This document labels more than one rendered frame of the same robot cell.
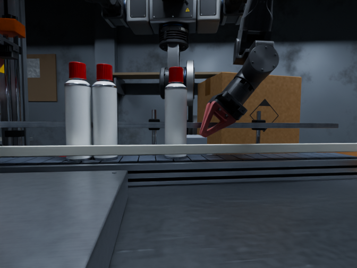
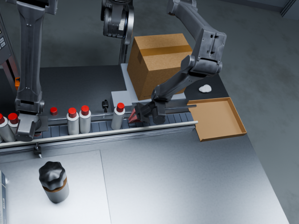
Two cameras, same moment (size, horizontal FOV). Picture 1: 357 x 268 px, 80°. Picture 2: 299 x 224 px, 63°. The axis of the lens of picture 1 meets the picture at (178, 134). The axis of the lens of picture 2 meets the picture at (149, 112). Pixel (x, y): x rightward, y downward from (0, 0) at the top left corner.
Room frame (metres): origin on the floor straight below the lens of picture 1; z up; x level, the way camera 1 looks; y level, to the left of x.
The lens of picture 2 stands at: (-0.10, 0.15, 2.01)
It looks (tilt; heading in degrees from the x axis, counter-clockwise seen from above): 56 degrees down; 334
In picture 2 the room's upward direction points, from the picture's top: 24 degrees clockwise
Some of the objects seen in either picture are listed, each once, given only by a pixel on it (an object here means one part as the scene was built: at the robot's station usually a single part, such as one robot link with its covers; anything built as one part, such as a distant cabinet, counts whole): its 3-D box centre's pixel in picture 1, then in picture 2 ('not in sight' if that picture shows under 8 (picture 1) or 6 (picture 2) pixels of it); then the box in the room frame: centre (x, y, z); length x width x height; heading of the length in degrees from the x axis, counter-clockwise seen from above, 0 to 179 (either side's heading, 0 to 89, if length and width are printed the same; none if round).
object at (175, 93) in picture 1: (175, 113); (118, 116); (0.50, 0.01, 0.98); 0.05 x 0.05 x 0.20
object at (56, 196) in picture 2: not in sight; (55, 182); (0.17, 0.26, 1.03); 0.09 x 0.09 x 0.30
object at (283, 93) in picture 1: (243, 116); (160, 67); (0.83, -0.25, 0.99); 0.30 x 0.24 x 0.27; 104
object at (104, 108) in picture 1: (104, 112); (85, 119); (0.47, 0.16, 0.98); 0.05 x 0.05 x 0.20
